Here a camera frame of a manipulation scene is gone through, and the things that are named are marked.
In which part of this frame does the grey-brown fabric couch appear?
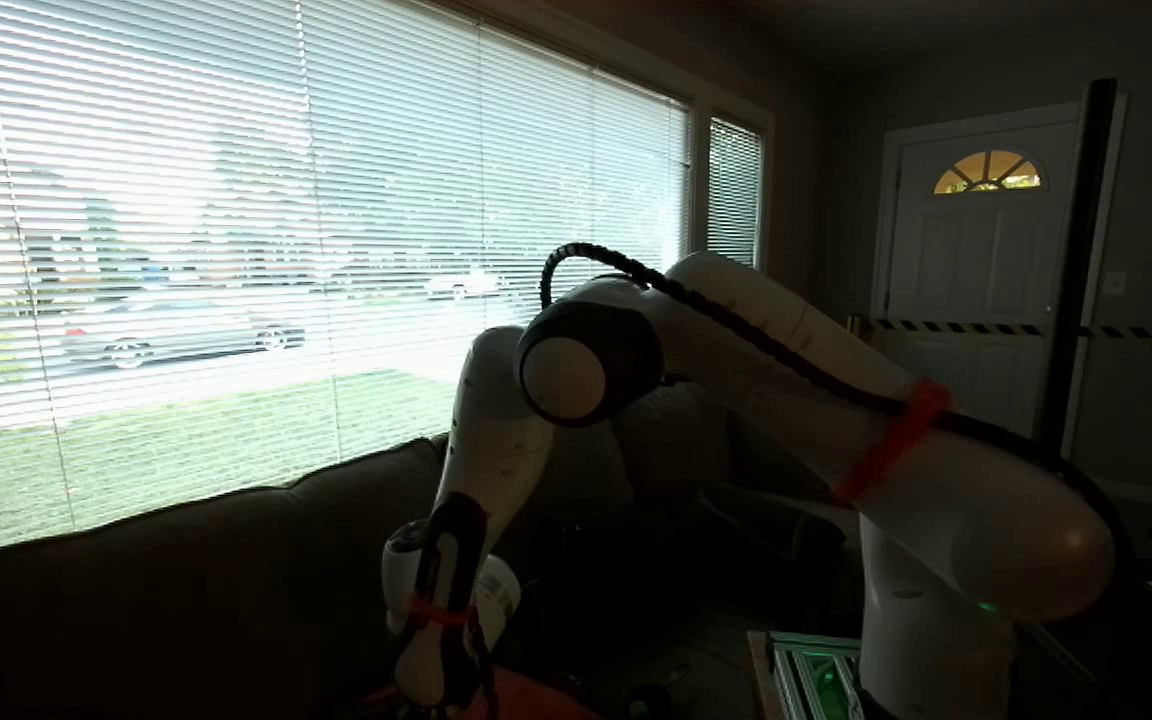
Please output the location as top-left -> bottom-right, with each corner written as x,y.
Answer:
0,381 -> 870,720

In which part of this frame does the narrow white window blind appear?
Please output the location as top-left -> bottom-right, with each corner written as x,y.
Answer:
703,114 -> 766,273

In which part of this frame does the orange pillow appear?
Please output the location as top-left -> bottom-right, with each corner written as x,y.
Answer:
358,665 -> 606,720

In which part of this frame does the large white window blind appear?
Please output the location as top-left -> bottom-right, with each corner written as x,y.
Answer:
0,0 -> 690,564

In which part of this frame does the green white board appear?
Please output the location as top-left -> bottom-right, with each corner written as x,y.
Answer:
766,627 -> 867,720

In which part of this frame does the white door with arched window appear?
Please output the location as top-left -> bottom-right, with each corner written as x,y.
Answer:
870,101 -> 1117,450

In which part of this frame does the black yellow caution tape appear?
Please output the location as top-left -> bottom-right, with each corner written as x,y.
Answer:
851,316 -> 1152,343

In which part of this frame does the black vertical pole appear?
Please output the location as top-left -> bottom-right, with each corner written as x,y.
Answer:
1031,76 -> 1122,466

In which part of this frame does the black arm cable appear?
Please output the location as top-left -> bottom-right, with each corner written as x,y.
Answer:
530,242 -> 1128,551

